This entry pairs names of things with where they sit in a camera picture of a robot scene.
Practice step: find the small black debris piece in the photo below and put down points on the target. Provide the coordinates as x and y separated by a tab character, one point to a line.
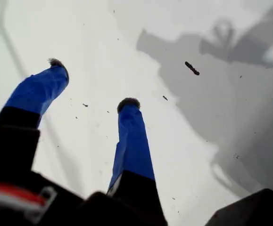
192	68

